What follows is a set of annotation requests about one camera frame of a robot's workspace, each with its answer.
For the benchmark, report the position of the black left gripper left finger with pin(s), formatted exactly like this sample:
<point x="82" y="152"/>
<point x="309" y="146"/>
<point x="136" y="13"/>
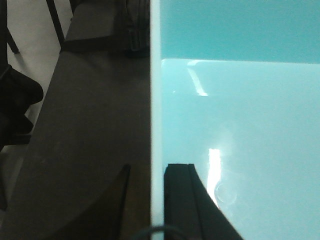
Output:
<point x="102" y="220"/>

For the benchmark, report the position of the light blue plastic bin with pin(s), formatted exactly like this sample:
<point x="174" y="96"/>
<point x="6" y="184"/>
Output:
<point x="235" y="91"/>

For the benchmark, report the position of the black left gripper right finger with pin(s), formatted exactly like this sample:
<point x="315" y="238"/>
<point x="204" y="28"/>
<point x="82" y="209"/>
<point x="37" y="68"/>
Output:
<point x="189" y="208"/>

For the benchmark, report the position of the black office chair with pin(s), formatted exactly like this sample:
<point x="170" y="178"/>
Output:
<point x="17" y="93"/>

